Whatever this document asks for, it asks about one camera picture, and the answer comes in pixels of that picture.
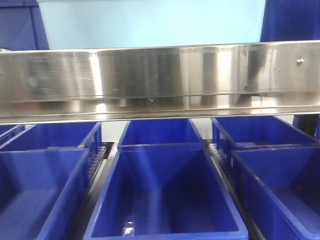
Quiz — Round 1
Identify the dark blue bin back right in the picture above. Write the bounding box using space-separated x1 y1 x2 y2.
211 116 320 162

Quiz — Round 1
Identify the dark blue bin front centre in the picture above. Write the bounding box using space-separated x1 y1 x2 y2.
83 148 249 240

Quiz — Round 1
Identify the dark blue bin back left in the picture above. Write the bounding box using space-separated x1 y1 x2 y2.
0 122 102 161

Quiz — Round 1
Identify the dark blue bin front left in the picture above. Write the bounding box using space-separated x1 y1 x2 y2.
0 148 90 240

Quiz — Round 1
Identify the dark blue bin back centre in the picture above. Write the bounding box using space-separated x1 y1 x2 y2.
117 118 205 151

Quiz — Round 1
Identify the dark blue crate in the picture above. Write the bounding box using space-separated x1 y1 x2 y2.
260 0 320 42
0 0 49 51

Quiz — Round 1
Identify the dark blue crate top left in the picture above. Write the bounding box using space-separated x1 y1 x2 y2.
0 0 49 51

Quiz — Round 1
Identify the dark blue bin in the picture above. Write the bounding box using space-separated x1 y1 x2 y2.
0 122 102 161
117 118 205 151
211 116 320 162
83 148 249 240
0 148 90 240
231 146 320 240

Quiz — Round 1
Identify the light blue bin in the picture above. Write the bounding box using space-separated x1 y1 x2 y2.
38 0 266 50

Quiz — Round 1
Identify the dark blue crate top right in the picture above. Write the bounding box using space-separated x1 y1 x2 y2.
260 0 320 42

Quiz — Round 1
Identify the stainless steel shelf front rail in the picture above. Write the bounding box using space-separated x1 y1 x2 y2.
0 40 320 125

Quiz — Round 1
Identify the dark blue bin front right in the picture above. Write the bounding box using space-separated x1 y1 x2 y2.
231 146 320 240

